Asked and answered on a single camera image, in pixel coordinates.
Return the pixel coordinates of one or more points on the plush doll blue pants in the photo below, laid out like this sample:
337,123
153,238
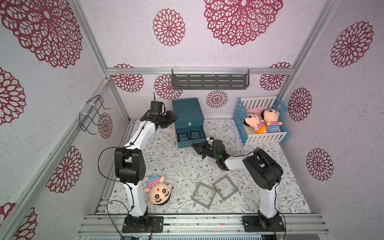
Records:
271,119

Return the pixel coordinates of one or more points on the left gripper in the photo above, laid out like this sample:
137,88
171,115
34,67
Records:
171,117

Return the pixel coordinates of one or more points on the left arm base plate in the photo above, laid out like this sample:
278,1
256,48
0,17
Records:
143,224

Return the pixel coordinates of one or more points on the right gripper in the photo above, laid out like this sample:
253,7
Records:
204,148

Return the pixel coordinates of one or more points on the blue white toy crib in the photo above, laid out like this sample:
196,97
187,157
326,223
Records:
256,105

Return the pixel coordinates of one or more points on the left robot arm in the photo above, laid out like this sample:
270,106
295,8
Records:
130,166

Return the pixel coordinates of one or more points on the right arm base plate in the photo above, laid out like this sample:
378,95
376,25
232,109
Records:
261,223

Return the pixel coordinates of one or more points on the grey brooch box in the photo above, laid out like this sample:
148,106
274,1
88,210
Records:
204,195
225,187

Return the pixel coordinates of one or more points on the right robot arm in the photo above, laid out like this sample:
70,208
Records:
264,170

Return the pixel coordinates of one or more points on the grey wall shelf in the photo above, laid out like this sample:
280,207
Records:
210,81

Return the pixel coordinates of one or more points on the teal drawer cabinet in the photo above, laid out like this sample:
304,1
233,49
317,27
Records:
190,118

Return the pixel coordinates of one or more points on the black wire rack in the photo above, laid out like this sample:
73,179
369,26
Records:
87,118

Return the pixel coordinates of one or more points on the black brooch box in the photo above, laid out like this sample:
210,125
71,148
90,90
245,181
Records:
183,137
195,135

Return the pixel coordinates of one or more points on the plush doll orange pants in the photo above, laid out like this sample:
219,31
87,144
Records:
255,123

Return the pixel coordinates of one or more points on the large plush doll head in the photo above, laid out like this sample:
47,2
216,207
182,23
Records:
159,192

